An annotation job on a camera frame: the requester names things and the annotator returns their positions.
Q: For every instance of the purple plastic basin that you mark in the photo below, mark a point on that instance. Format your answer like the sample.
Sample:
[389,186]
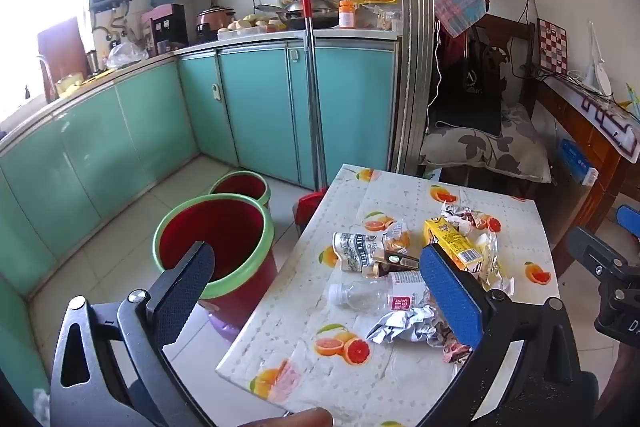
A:
[230,322]

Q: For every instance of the orange jar with white lid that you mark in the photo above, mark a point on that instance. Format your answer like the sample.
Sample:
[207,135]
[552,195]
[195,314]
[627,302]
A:
[347,14]

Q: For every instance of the person's left hand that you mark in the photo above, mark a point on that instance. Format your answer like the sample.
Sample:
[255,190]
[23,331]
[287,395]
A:
[295,418]

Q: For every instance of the dark brown packet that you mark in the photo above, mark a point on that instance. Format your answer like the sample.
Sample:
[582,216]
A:
[392,264]

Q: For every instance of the metal cup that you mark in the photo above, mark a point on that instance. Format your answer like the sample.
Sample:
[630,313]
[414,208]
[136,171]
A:
[92,63]

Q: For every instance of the white red patterned runner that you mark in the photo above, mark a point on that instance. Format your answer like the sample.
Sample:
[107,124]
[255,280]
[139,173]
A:
[607,114]

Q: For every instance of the metal sliding door frame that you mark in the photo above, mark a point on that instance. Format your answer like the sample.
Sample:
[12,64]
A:
[417,42]

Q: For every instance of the orange snack packet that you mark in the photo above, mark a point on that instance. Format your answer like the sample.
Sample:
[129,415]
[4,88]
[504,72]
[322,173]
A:
[397,237]

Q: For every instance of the orange print tablecloth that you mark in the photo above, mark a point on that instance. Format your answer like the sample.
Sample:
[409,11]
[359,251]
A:
[320,302]

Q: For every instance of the crumpled red silver wrapper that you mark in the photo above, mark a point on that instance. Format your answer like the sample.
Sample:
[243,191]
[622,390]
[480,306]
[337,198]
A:
[467,217]

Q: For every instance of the red white paper bag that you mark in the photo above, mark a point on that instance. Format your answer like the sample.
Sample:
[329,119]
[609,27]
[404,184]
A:
[455,353]

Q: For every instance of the crumpled black white paper cup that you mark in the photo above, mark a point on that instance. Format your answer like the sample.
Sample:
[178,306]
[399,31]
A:
[355,249]

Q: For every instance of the clear plastic wrapper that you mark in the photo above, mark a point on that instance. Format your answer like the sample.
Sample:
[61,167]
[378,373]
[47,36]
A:
[492,262]

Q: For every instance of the red white checkered board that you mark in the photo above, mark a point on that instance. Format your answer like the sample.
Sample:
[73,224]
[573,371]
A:
[552,47]

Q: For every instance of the black bag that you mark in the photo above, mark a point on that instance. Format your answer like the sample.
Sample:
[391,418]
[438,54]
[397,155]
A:
[470,92]

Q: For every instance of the floral seat cushion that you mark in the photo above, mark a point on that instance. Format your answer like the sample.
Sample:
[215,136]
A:
[480,147]

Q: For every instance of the small red green-rimmed bucket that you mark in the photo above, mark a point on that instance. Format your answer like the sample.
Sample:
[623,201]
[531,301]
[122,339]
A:
[240,187]

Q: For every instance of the silver foil wrapper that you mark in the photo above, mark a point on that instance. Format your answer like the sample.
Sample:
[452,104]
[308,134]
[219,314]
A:
[405,327]

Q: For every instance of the red garment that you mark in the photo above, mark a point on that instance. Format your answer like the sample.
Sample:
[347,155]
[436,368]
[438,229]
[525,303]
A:
[450,47]

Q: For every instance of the crumpled clear bag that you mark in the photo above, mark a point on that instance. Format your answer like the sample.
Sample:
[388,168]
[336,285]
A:
[127,54]

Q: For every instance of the red brown rice cooker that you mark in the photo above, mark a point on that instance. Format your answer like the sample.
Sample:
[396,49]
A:
[215,22]

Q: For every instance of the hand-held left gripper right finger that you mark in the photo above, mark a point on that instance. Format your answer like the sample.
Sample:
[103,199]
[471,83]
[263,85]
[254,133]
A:
[450,297]

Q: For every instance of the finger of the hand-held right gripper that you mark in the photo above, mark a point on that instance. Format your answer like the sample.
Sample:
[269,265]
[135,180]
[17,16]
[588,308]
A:
[631,221]
[595,252]

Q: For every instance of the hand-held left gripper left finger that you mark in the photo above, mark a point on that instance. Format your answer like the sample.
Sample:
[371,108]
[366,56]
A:
[187,287]

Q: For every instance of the brown wooden board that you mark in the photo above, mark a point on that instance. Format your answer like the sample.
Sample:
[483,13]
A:
[62,47]

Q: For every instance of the black wok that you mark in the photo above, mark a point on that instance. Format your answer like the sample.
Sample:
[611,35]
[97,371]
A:
[305,17]

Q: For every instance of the wooden chair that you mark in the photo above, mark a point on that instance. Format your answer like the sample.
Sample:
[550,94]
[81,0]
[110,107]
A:
[515,37]

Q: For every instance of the clear plastic bottle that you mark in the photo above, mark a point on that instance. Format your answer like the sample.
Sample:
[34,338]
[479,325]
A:
[370,294]

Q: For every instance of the wooden desk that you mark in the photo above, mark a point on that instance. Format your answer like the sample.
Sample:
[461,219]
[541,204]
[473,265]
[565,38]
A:
[590,142]

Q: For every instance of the yellow carton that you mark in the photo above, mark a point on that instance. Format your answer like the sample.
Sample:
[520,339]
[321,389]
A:
[452,242]

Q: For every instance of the blue box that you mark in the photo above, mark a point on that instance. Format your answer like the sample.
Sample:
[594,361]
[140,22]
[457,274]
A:
[575,159]

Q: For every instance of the large red green-rimmed bucket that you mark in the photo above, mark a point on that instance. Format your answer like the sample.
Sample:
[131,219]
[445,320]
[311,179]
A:
[220,232]

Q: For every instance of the pink black countertop appliance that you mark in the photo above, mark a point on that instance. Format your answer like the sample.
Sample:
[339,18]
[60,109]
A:
[167,29]

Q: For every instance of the white pointed plastic object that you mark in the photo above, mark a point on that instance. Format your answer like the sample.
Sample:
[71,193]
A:
[597,72]

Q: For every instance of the tray of pale buns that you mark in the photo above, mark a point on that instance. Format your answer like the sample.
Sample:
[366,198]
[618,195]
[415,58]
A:
[245,27]

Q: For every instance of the teal kitchen base cabinets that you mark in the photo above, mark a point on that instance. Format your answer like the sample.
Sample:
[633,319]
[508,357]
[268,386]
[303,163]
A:
[260,107]

